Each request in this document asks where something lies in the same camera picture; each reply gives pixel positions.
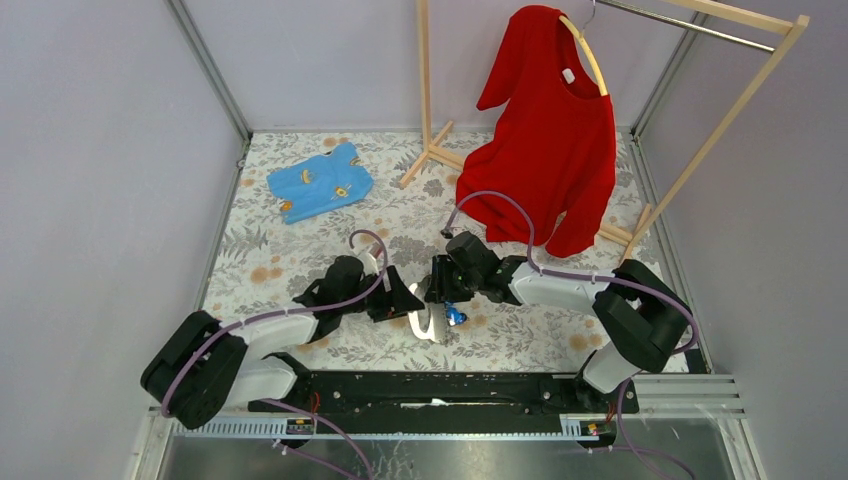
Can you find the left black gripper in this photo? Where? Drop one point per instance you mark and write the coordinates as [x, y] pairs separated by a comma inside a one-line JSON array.
[[396, 301]]

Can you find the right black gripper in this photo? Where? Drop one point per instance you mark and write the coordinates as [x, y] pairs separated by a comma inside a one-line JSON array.
[[440, 288]]

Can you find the blue key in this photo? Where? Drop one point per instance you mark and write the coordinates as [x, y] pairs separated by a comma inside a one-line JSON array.
[[453, 315]]

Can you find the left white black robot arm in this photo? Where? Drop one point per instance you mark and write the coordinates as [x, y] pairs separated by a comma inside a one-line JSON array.
[[206, 367]]

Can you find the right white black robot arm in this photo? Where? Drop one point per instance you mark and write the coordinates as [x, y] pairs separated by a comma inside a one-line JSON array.
[[643, 318]]

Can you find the floral patterned table mat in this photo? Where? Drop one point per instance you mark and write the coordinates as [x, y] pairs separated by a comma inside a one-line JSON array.
[[263, 263]]

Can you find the blue child t-shirt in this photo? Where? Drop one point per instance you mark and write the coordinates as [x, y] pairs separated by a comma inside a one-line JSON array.
[[320, 184]]

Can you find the red long sleeve shirt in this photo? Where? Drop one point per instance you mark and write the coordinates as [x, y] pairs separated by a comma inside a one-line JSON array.
[[548, 174]]

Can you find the wooden clothes hanger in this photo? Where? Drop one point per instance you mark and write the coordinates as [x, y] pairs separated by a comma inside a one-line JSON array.
[[578, 34]]

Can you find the wooden clothes rack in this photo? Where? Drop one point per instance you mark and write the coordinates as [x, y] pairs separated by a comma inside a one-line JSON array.
[[789, 31]]

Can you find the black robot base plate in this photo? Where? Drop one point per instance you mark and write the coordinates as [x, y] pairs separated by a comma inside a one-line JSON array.
[[433, 402]]

